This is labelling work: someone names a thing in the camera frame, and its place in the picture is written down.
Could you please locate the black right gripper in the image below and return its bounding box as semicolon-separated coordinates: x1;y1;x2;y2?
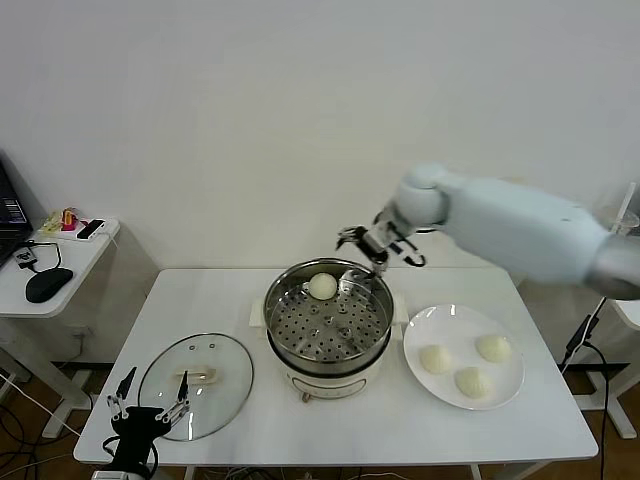
335;212;409;277

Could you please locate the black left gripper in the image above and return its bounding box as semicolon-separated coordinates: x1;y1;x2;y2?
106;367;191;474

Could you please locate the white steamed baozi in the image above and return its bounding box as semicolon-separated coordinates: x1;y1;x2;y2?
474;334;513;362
418;344;454;375
307;272;339;301
453;367;494;400

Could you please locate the glass lid with cream handle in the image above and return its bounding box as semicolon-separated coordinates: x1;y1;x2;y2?
137;333;255;443

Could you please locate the perforated stainless steamer basket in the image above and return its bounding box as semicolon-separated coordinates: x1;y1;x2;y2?
263;257;395;365

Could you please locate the white round plate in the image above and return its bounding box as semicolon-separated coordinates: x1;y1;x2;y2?
402;304;526;412

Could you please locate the cream electric cooker pot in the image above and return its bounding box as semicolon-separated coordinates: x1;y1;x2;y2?
248;294;409;404

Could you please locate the white side table with laptop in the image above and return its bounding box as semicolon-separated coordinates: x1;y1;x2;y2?
0;218;122;441

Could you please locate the black computer mouse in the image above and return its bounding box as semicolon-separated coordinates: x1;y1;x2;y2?
25;268;75;304

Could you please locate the white device with black face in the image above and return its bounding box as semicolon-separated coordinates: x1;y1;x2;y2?
75;218;107;241

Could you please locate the black laptop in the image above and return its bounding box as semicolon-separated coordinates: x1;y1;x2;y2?
0;152;35;270

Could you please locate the clear plastic drink cup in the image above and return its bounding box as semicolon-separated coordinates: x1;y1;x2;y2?
599;207;640;236

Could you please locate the white drinking straw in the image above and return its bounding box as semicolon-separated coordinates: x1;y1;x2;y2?
617;183;637;226

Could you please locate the white side table with cup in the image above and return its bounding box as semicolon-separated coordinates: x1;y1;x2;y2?
564;297;640;441

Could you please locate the white floor cable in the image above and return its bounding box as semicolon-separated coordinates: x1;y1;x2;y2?
0;372;84;439

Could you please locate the black dongle with cable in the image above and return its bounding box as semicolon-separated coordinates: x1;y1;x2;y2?
14;241;64;275

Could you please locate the black cable with inline adapter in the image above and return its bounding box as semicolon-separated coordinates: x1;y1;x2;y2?
557;295;640;480

